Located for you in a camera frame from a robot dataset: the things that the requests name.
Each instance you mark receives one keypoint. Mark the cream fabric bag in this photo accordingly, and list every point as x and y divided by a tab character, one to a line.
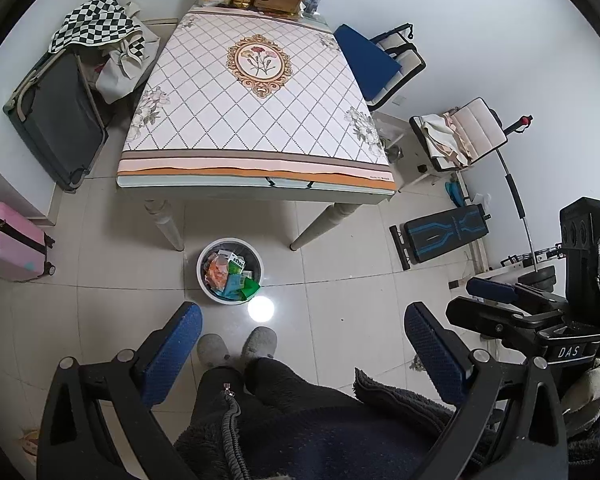
122	72

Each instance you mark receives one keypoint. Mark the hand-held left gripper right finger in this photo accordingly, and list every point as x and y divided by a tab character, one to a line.
437	355

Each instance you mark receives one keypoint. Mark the padded chair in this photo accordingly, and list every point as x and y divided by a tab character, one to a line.
480	125

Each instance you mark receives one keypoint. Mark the small black block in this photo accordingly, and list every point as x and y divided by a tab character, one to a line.
422	169

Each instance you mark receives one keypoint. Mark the cream cloth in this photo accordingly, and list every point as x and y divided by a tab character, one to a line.
442	137

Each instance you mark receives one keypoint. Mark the person's left leg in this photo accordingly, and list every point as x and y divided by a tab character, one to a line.
212	400

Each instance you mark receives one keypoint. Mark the white rack frame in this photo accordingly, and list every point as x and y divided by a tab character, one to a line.
495	265

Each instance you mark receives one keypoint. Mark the black and blue weight bench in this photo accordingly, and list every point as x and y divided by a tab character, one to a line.
440	232

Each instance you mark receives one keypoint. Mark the orange wrapper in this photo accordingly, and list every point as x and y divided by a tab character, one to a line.
217	272

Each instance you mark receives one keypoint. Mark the green packet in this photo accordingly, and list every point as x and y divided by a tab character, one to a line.
245	287

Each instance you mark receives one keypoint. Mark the person's right leg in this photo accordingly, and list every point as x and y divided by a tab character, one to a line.
280	385

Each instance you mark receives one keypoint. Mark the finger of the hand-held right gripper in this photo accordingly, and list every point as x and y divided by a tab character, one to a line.
485	312
490	290

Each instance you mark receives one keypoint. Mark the pink suitcase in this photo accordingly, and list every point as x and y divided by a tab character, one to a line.
12	242

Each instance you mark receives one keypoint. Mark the black and white checkered cloth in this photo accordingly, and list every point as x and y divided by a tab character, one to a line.
92	22

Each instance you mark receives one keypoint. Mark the blue chair cushion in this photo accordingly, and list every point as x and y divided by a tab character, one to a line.
367	62

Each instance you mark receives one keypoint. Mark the printed floral tablecloth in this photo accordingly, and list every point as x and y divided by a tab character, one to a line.
240	125

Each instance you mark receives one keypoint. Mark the white table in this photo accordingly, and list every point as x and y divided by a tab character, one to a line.
167	225

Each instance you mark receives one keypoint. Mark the teal item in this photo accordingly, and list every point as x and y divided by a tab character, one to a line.
453	194

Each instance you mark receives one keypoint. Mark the grey slipper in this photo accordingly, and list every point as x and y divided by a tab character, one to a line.
214	350
259	342

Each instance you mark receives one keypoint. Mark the black weight plate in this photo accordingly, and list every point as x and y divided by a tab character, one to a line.
542	279

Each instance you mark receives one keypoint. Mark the person's leg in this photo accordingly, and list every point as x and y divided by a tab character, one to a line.
280	385
212	400

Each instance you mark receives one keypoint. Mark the white round bin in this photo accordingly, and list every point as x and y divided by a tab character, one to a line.
202	280

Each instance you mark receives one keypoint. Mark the white and green medicine box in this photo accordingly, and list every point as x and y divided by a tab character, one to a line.
236	263

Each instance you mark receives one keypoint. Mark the grey open suitcase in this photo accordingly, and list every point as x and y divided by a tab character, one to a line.
60	115

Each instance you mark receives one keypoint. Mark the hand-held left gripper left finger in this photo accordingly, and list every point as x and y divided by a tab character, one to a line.
175	345

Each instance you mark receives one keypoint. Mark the person in dark clothes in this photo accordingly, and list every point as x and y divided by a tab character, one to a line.
330	440

